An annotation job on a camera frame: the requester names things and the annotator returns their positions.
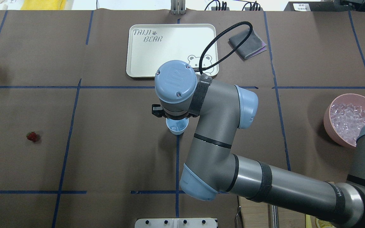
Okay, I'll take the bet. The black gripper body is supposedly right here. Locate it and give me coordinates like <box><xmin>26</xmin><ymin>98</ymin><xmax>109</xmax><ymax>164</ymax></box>
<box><xmin>152</xmin><ymin>104</ymin><xmax>198</xmax><ymax>119</ymax></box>

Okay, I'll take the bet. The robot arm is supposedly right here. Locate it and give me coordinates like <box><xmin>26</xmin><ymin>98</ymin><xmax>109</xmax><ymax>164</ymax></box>
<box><xmin>152</xmin><ymin>60</ymin><xmax>365</xmax><ymax>228</ymax></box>

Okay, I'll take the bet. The light blue cup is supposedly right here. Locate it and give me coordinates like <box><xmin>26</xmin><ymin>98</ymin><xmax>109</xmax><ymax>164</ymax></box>
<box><xmin>166</xmin><ymin>118</ymin><xmax>189</xmax><ymax>135</ymax></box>

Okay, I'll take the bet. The pile of clear ice cubes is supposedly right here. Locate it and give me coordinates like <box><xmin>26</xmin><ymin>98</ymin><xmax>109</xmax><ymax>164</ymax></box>
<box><xmin>329</xmin><ymin>103</ymin><xmax>365</xmax><ymax>146</ymax></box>

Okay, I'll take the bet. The cream bear tray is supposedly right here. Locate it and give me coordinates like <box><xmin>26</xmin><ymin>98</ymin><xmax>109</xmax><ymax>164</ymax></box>
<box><xmin>126</xmin><ymin>24</ymin><xmax>217</xmax><ymax>78</ymax></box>

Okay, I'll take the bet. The grey folded cloth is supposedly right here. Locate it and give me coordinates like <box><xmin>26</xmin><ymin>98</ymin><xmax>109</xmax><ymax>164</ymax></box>
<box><xmin>228</xmin><ymin>29</ymin><xmax>267</xmax><ymax>60</ymax></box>

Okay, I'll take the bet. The red strawberry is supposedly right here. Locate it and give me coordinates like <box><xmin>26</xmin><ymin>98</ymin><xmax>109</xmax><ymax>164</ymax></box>
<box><xmin>26</xmin><ymin>131</ymin><xmax>40</xmax><ymax>143</ymax></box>

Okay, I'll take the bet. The wooden cutting board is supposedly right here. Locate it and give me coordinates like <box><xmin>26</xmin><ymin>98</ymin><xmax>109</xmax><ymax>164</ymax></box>
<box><xmin>235</xmin><ymin>197</ymin><xmax>315</xmax><ymax>228</ymax></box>

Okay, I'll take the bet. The metal muddler black tip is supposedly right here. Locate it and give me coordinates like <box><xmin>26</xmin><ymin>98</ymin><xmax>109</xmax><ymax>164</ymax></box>
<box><xmin>268</xmin><ymin>205</ymin><xmax>279</xmax><ymax>228</ymax></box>

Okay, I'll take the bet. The yellow cloth on desk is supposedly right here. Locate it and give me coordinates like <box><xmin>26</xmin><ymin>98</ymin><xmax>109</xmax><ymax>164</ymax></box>
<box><xmin>20</xmin><ymin>0</ymin><xmax>67</xmax><ymax>10</ymax></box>

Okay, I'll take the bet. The pink bowl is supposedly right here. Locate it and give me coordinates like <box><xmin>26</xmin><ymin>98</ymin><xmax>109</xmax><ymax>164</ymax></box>
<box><xmin>323</xmin><ymin>93</ymin><xmax>365</xmax><ymax>148</ymax></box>

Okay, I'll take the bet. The lemon slice four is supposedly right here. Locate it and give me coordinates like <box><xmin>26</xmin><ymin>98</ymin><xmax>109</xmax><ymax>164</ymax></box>
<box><xmin>315</xmin><ymin>218</ymin><xmax>336</xmax><ymax>228</ymax></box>

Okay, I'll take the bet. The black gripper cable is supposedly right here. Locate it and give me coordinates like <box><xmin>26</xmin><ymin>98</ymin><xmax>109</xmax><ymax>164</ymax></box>
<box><xmin>198</xmin><ymin>21</ymin><xmax>253</xmax><ymax>75</ymax></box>

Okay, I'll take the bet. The aluminium frame post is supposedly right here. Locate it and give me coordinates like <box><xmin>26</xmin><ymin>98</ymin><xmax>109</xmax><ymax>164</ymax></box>
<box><xmin>170</xmin><ymin>0</ymin><xmax>186</xmax><ymax>15</ymax></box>

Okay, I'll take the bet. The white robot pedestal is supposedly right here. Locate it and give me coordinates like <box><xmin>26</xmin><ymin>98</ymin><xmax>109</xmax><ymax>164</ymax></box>
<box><xmin>134</xmin><ymin>218</ymin><xmax>218</xmax><ymax>228</ymax></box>

